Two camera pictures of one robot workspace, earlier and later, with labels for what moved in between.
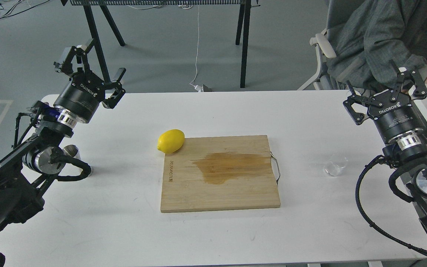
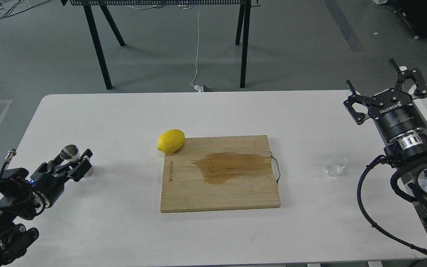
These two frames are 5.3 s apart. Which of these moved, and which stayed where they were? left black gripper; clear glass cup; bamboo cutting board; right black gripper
Moved: left black gripper
Stayed: bamboo cutting board; right black gripper; clear glass cup
